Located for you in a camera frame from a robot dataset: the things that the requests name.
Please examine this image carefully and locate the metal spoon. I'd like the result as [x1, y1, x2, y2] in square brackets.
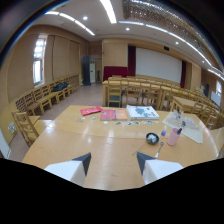
[154, 141, 165, 159]

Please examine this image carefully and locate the black bowl with white bits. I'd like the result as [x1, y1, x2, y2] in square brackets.
[145, 132, 160, 145]

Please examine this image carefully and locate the pink cup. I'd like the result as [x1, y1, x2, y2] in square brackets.
[166, 127, 181, 147]

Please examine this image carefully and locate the black pen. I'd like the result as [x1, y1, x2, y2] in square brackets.
[176, 120, 187, 136]

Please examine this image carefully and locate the beige printed paper sheet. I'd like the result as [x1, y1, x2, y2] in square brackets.
[162, 111, 204, 145]

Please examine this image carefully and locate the white book with dark print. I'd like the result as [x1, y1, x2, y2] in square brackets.
[126, 104, 160, 121]

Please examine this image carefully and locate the red flat packet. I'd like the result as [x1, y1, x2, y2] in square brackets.
[80, 106, 104, 117]

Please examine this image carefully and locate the orange book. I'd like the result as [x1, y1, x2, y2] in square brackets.
[114, 108, 129, 121]

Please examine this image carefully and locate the red book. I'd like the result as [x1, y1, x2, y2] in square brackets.
[99, 109, 117, 121]

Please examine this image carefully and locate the row of wooden chairs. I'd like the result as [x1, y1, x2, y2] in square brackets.
[15, 74, 80, 116]

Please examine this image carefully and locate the long wooden desk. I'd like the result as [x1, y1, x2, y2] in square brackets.
[102, 76, 188, 111]

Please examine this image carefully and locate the dark bag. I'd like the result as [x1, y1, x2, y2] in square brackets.
[52, 81, 69, 93]

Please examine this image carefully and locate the wooden chair with blue seat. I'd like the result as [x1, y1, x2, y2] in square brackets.
[106, 79, 123, 108]

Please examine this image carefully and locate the black tall cabinet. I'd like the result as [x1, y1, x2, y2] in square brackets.
[82, 55, 91, 86]

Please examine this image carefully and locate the white projection screen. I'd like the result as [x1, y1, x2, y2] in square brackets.
[135, 46, 183, 84]

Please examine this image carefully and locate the red cloth covered table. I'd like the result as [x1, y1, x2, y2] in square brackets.
[102, 65, 129, 82]

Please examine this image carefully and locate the dark red curtain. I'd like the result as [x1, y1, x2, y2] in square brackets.
[127, 45, 137, 78]

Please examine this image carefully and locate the window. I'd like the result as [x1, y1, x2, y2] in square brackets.
[32, 34, 48, 86]

